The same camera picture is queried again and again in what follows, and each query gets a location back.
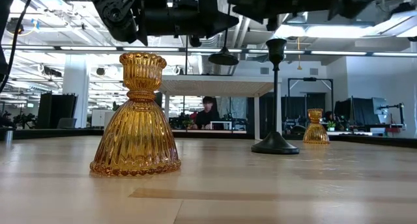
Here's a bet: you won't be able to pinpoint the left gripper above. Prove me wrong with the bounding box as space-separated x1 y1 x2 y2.
136 0 240 48

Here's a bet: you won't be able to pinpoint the medium black candlestick holder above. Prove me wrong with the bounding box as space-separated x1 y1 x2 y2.
207 0 240 67

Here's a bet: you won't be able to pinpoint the yellow hanging cord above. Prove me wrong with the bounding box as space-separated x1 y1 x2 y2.
296 37 303 71

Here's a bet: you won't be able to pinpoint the white square pillar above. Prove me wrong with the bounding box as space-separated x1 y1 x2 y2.
62 54 91 129

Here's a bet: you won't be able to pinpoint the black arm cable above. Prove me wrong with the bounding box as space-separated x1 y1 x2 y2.
0 0 37 94

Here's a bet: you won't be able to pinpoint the silver metal cylinder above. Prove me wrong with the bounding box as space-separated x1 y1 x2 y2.
3 128 14 146

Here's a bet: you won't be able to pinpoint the gray office chair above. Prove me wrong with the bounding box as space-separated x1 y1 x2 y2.
57 117 78 130

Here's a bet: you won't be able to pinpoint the tall black candlestick holder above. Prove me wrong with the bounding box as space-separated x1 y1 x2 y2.
184 34 190 76

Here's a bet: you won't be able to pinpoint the black cabinet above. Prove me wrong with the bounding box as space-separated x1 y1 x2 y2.
36 92 78 130

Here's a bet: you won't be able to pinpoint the amber glass candle holder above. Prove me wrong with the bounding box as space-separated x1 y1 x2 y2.
89 51 182 177
302 108 330 145

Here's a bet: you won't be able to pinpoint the short black candlestick holder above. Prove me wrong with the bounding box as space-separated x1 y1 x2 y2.
250 38 300 156

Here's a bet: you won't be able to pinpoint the black partition screen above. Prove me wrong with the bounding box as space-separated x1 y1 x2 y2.
334 97 388 126

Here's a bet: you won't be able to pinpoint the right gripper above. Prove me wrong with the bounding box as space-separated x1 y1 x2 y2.
227 0 330 32

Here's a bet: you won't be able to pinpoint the person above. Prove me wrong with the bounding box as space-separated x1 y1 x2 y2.
190 96 222 130

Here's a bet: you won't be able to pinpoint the black metal frame rig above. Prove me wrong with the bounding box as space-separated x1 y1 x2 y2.
287 77 334 127

